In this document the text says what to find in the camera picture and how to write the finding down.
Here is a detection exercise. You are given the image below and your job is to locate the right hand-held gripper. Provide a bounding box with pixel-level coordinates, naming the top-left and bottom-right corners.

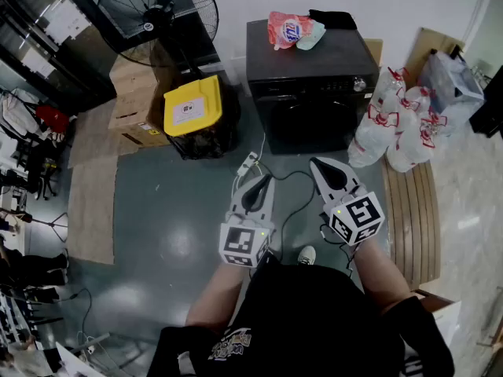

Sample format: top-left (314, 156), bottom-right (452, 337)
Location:
top-left (309, 156), bottom-right (386, 247)

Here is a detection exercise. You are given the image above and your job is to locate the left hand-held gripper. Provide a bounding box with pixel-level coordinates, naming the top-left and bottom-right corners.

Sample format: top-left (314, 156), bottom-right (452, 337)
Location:
top-left (218, 174), bottom-right (277, 269)

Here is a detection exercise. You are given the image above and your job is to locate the black detergent drawer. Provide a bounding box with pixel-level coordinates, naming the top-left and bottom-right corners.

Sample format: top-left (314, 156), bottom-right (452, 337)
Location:
top-left (251, 82), bottom-right (317, 98)

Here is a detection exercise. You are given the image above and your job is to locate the person's left forearm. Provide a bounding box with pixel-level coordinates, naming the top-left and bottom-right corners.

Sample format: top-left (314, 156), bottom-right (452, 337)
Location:
top-left (184, 263), bottom-right (253, 331)

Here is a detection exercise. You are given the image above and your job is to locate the person's right forearm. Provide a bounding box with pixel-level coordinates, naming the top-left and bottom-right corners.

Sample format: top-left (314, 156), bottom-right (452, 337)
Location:
top-left (354, 241), bottom-right (414, 316)

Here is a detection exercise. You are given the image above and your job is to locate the black washing machine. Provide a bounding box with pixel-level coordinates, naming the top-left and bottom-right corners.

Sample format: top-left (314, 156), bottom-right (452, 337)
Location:
top-left (246, 18), bottom-right (381, 156)

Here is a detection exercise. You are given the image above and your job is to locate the red and white detergent pouch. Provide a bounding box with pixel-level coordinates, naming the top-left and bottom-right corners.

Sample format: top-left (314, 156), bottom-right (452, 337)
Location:
top-left (267, 10), bottom-right (316, 51)

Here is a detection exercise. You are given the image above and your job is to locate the open cardboard box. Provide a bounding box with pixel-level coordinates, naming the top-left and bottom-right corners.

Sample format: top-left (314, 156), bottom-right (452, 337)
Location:
top-left (415, 288), bottom-right (463, 347)

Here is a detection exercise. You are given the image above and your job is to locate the white power strip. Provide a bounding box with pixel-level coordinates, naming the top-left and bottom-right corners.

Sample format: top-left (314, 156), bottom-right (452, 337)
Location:
top-left (237, 151), bottom-right (259, 174)

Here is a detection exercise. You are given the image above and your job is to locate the black rubbish bag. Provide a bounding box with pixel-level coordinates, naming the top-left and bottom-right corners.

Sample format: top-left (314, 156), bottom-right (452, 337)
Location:
top-left (148, 45), bottom-right (241, 161)

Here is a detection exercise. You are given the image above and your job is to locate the person's white shoe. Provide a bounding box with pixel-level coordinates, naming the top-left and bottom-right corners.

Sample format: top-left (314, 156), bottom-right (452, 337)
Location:
top-left (297, 244), bottom-right (318, 267)

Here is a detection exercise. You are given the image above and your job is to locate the wooden slatted bench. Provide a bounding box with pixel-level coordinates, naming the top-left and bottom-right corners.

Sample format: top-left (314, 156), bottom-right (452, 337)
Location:
top-left (380, 156), bottom-right (442, 291)

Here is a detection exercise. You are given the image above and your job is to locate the yellow bin lid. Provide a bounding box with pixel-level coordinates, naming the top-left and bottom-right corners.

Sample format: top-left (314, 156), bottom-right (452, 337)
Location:
top-left (162, 74), bottom-right (222, 137)

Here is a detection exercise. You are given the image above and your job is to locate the person's black printed shirt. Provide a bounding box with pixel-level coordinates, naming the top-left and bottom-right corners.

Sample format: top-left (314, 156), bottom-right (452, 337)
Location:
top-left (147, 249), bottom-right (457, 377)

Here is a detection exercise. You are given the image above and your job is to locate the pale teal pouch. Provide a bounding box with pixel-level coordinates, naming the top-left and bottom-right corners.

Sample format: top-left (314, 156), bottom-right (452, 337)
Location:
top-left (295, 20), bottom-right (328, 52)

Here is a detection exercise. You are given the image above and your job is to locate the clear plastic storage bag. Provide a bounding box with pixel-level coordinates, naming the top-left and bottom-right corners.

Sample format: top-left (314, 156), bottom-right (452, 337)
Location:
top-left (417, 49), bottom-right (486, 134)

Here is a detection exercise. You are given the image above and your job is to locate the brown cardboard box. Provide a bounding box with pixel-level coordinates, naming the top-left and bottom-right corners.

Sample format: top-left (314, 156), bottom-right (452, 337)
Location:
top-left (107, 55), bottom-right (174, 149)

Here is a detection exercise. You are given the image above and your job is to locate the leaning cardboard sheet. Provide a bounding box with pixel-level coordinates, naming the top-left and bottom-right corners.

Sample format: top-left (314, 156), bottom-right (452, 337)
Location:
top-left (404, 27), bottom-right (465, 90)

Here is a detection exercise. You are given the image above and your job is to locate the flat cardboard floor sheet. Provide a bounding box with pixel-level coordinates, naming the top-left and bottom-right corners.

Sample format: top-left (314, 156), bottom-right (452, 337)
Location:
top-left (67, 100), bottom-right (119, 265)

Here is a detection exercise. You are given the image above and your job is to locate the black cloth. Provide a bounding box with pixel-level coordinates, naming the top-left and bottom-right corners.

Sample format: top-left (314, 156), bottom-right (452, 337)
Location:
top-left (308, 9), bottom-right (358, 31)

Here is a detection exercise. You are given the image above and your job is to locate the black cabinet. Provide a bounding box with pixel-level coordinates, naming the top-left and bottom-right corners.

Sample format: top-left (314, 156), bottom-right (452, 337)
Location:
top-left (468, 71), bottom-right (503, 140)

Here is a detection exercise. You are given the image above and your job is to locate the black tripod stand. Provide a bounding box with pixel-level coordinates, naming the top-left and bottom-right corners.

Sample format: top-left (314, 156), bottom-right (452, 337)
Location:
top-left (21, 209), bottom-right (70, 243)

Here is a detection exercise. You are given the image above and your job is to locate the large black standing fan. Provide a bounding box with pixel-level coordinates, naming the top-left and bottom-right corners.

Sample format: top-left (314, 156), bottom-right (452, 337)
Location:
top-left (97, 0), bottom-right (220, 69)

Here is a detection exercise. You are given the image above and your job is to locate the red cloth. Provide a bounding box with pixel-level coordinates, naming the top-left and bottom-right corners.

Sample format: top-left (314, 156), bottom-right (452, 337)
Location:
top-left (36, 105), bottom-right (71, 134)

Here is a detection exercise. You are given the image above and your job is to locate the thin black floor cable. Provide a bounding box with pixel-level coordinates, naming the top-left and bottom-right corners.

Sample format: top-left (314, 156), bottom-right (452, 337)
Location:
top-left (57, 286), bottom-right (94, 346)

